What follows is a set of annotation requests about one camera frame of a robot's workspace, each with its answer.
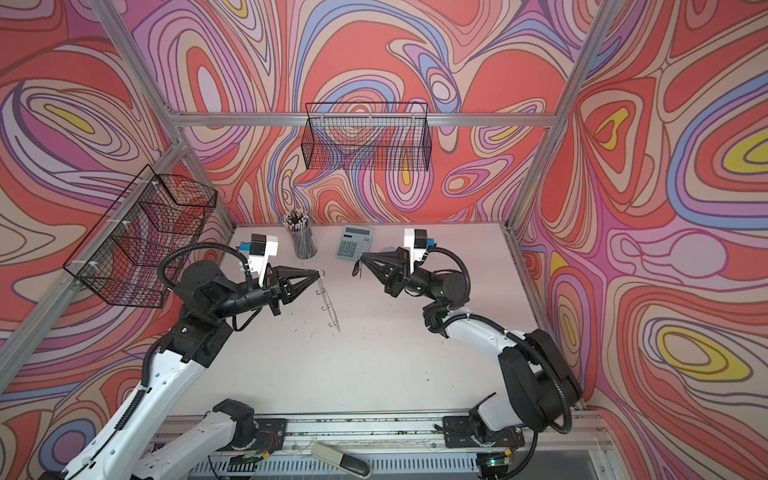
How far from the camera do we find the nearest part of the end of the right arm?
23.9 inches

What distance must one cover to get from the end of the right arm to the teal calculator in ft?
1.56

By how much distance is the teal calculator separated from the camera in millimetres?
1110

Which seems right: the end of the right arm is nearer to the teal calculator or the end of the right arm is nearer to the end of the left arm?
the end of the left arm
